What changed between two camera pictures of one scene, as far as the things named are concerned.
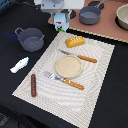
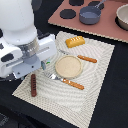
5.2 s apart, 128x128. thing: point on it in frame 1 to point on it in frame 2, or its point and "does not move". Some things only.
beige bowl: (121, 17) does not move
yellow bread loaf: (75, 41) does not move
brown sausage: (33, 85) does not move
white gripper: (60, 10) to (21, 59)
